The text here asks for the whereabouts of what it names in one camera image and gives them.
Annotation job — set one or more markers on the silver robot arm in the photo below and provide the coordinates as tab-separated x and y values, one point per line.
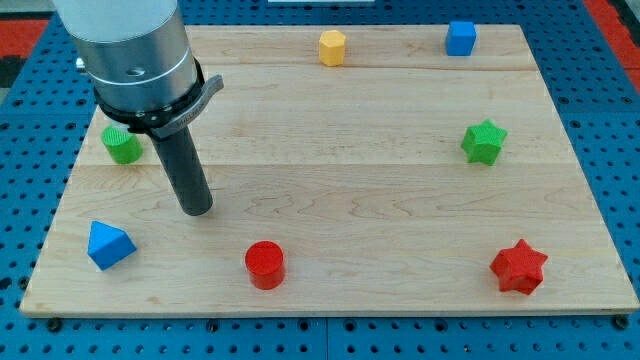
135	51

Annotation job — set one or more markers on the wooden board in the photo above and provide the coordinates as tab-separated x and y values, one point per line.
358	174

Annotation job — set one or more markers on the red cylinder block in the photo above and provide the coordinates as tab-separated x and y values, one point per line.
265	263

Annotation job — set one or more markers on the yellow hexagon block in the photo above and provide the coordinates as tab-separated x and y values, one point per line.
332	47

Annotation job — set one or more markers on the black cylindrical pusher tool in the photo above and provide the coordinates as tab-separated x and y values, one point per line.
179	158

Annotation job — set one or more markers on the green star block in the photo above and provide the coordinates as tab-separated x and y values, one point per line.
483	142

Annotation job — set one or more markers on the green cylinder block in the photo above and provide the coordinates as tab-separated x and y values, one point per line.
123	147

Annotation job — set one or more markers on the blue cube block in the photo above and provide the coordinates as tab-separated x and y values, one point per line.
460	38

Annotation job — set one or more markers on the red star block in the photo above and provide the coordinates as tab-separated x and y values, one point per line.
519	268

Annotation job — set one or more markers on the blue triangular prism block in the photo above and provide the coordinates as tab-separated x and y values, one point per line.
108	245

